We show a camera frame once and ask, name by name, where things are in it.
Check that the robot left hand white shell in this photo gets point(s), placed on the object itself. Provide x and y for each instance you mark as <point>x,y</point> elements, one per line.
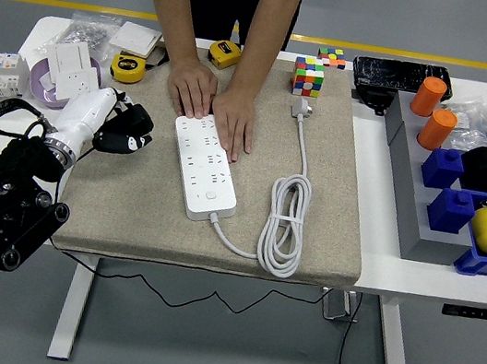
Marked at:
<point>82,113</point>

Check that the grey stepped block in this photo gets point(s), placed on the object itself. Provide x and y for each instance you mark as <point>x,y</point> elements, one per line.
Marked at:
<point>409,196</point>

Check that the grey-brown mat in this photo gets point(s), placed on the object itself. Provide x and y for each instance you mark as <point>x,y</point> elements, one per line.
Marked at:
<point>134,220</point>

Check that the silver box under table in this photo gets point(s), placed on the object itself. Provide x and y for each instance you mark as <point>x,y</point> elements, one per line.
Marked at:
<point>337,305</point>

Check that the orange cylinder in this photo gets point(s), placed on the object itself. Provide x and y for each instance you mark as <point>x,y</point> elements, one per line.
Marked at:
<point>436,130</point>
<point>427,98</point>

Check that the white square switch panel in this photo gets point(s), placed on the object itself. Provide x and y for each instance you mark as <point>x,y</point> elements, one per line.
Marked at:
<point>134,38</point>

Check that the white rocker switch panel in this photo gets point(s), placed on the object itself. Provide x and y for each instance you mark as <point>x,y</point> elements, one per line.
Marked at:
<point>72,57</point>

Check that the person's right forearm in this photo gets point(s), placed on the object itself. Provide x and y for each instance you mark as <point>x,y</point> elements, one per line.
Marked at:
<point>171,1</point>

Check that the white power strip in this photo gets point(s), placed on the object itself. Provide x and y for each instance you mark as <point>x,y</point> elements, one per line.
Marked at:
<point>207,176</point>

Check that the white wall socket panel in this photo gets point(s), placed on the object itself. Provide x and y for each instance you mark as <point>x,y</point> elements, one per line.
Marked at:
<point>73,79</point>

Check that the white table leg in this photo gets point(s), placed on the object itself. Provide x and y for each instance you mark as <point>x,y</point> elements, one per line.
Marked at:
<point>72,312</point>
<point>394,357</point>

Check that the blue block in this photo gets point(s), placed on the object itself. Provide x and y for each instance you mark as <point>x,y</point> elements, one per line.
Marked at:
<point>450,212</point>
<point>442,170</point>

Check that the small colourful puzzle cube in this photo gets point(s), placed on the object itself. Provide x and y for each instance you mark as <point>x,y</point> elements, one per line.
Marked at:
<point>332,57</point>

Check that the black plug adapter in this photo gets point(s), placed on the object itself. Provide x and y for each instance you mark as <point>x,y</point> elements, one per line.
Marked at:
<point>134,122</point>

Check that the purple plate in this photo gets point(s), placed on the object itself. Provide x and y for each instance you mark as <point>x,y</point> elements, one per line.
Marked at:
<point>34,79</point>

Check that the person's left hand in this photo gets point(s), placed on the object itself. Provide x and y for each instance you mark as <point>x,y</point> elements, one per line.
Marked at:
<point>235,120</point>

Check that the person's left forearm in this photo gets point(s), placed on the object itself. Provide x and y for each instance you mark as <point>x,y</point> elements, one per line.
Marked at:
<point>271,28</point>

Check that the person's right hand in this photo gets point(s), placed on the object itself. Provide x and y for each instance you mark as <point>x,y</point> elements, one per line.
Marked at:
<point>193,87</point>

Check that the clear bag of small parts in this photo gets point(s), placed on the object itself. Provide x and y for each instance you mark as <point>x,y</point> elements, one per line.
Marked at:
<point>469,131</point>

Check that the black table control panel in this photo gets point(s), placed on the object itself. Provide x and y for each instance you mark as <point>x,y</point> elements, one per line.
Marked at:
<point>478,313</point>

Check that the white circuit breaker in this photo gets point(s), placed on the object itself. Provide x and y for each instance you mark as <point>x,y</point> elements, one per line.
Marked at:
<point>4,76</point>

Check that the large colourful puzzle cube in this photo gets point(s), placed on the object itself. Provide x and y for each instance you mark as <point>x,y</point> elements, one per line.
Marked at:
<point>307,78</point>

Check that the black wrapped tray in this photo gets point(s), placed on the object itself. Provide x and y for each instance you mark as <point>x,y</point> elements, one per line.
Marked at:
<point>397,74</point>

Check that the clear bag of screws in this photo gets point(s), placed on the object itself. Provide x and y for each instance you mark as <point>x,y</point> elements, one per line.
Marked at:
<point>86,32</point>

